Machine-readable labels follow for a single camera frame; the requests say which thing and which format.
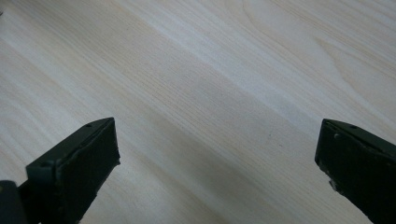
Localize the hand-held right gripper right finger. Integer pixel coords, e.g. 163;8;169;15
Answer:
314;119;396;224

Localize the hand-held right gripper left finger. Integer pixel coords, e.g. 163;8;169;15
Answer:
18;117;121;224

